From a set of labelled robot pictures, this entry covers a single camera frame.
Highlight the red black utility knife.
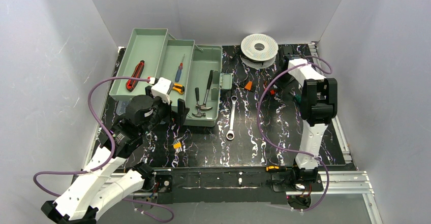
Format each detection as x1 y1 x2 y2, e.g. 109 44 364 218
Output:
126 60 145 92

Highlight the small black claw hammer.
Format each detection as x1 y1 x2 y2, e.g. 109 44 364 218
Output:
192 87 206 118

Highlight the orange utility knife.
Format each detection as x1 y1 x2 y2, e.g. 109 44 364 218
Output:
172 83 185 94

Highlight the orange hex key set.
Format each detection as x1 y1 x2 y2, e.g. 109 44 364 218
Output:
240 81 255 92

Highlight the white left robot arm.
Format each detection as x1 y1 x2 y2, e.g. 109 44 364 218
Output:
41 84 189 223

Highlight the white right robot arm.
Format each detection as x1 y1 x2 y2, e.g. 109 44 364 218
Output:
278 47 337 170

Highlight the small yellow bit holder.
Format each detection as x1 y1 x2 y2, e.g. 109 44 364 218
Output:
173 141 183 153

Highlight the white filament spool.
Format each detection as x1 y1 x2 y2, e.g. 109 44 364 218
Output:
240 34 279 70

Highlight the black marbled table mat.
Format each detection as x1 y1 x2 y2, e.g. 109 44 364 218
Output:
84 44 348 173

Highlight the silver combination wrench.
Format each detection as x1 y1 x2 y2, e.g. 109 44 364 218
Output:
226 95 237 141

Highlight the yellow black screwdriver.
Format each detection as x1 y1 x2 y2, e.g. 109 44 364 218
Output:
265 165 288 173

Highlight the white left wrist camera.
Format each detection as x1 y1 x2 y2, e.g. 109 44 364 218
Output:
148 77 174 104

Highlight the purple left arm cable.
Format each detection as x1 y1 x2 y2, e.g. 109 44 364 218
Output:
33 77 176 223

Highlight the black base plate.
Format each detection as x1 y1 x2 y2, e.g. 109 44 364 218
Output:
138 167 324 205

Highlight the aluminium frame rail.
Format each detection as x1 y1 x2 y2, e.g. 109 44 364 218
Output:
63 171 383 224

